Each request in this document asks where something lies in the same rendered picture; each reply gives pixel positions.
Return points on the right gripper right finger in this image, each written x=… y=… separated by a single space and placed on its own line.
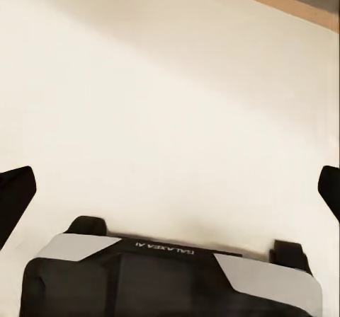
x=329 y=188

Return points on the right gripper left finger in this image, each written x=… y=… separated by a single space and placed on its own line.
x=17 y=188

